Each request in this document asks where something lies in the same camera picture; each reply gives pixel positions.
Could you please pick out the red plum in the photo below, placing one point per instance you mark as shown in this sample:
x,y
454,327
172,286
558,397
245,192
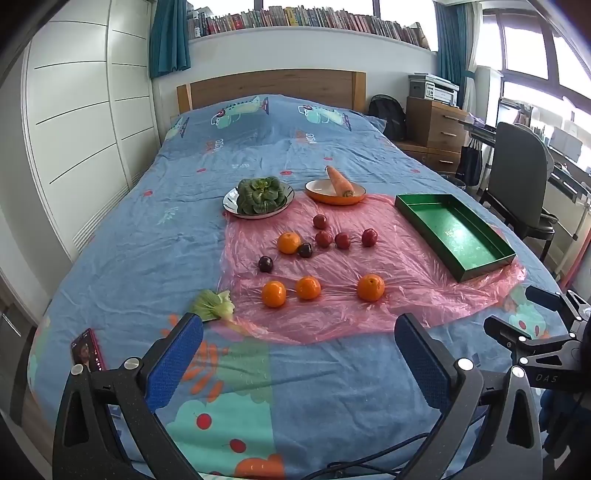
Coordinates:
x,y
319,221
369,237
323,238
342,240

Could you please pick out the row of books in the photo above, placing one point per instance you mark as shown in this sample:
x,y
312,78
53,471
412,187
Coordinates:
x,y
300,17

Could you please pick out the white plate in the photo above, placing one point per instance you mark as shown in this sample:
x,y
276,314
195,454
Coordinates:
x,y
230,201

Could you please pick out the grey office chair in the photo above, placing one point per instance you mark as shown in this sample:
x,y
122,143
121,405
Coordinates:
x,y
517,166

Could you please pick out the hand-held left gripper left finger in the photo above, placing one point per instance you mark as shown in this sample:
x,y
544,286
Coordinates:
x,y
178,364

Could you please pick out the orange plate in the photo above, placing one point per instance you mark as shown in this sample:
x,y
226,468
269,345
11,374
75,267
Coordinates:
x,y
321,189

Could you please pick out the dark plum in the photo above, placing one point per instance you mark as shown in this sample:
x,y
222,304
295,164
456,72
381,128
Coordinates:
x,y
265,264
304,250

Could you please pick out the orange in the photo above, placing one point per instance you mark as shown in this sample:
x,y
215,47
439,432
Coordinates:
x,y
371,287
289,242
274,294
308,287

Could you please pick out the teal curtain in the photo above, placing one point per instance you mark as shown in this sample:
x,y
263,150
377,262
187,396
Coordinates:
x,y
450,46
168,37

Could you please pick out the white printer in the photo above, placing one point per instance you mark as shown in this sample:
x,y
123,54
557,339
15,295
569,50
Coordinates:
x,y
434,90

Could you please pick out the white wardrobe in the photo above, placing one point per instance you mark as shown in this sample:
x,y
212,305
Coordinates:
x,y
78,138

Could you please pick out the pale bok choy piece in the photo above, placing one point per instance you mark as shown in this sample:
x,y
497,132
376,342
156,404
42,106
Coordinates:
x,y
214,304

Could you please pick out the cluttered desk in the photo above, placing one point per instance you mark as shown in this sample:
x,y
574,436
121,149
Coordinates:
x,y
570,177

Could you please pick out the wooden headboard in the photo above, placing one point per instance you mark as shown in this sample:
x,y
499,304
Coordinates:
x,y
277,85

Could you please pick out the trash bin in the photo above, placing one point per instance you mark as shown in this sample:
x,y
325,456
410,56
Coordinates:
x,y
455,181

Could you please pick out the window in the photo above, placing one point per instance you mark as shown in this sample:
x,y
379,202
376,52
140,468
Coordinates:
x,y
531,50

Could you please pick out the red smartphone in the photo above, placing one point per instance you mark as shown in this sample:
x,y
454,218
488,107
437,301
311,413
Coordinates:
x,y
85,350

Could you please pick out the carrot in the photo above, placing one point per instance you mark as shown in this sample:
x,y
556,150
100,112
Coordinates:
x,y
339,181

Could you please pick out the black backpack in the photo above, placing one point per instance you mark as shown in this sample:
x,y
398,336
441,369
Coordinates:
x,y
388,115

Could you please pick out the person's right hand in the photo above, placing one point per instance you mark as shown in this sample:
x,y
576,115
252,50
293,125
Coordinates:
x,y
561,415

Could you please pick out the pink plastic sheet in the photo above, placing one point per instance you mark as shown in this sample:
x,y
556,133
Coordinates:
x,y
406,277

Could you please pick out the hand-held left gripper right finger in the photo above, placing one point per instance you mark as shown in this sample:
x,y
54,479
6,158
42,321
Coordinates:
x,y
425,364

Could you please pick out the green tray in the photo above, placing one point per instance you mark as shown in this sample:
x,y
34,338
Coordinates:
x,y
457,235

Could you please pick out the black hanging bag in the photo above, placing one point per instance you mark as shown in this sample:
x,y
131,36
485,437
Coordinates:
x,y
471,161

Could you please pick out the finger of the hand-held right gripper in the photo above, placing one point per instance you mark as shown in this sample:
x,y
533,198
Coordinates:
x,y
545,297
505,330

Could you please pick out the wooden drawer cabinet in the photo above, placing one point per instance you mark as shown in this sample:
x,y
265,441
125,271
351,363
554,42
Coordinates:
x,y
434,124

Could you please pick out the green bok choy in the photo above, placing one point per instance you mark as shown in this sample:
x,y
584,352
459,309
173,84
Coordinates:
x,y
261,196

